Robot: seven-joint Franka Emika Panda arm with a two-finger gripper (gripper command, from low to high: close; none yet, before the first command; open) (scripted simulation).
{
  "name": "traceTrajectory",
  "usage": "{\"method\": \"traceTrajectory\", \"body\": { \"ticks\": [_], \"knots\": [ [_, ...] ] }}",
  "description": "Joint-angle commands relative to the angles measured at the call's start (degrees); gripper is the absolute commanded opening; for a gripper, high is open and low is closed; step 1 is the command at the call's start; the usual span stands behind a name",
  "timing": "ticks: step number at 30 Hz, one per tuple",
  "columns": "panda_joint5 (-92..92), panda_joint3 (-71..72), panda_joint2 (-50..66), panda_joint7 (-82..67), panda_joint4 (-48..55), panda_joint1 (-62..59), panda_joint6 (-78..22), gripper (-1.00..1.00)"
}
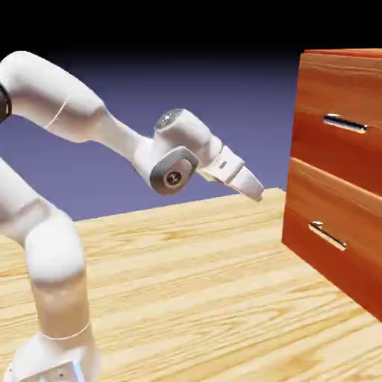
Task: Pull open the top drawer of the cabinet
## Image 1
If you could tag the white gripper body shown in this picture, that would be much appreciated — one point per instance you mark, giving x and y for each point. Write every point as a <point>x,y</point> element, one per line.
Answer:
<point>247,183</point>

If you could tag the reddish wooden drawer front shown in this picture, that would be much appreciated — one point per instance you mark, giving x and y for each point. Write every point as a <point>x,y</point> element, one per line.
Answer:
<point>352,256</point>
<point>334,98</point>

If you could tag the reddish wooden cabinet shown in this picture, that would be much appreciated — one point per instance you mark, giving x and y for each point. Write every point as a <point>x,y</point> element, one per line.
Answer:
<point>334,167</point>

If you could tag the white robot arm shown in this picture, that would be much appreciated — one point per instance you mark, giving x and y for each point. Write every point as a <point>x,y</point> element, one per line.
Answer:
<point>74,110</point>

